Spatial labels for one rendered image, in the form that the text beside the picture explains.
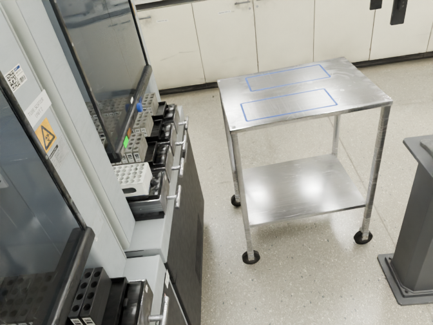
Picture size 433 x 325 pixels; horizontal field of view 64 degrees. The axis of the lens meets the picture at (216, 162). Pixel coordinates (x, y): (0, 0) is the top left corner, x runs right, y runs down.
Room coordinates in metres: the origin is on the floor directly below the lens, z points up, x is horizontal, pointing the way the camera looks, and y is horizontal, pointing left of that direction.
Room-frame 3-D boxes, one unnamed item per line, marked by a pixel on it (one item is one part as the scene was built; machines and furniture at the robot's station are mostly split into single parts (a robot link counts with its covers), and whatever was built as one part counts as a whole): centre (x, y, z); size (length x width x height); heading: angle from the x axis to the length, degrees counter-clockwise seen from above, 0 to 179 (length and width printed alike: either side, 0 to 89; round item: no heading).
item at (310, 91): (1.28, -0.37, 0.41); 0.67 x 0.46 x 0.82; 89
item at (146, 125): (1.15, 0.23, 0.85); 0.12 x 0.02 x 0.06; 173
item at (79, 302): (0.45, 0.33, 0.85); 0.12 x 0.02 x 0.06; 173
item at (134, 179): (0.86, 0.36, 0.83); 0.30 x 0.10 x 0.06; 84
